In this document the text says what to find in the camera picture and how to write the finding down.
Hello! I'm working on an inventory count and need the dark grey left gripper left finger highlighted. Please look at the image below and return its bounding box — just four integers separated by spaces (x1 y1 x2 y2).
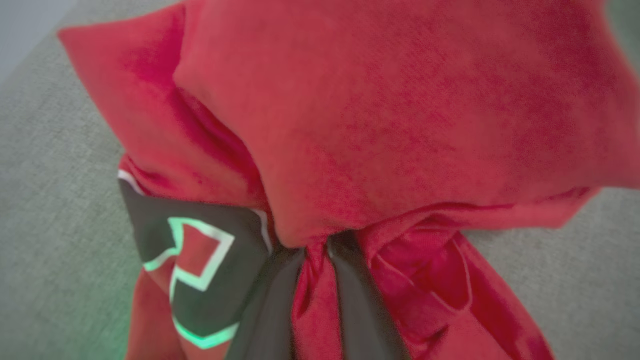
224 246 307 360

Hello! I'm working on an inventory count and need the red white sports jersey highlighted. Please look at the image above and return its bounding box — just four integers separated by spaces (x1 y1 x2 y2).
57 0 640 360

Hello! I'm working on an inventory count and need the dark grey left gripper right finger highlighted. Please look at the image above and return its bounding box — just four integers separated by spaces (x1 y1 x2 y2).
326 233 413 360

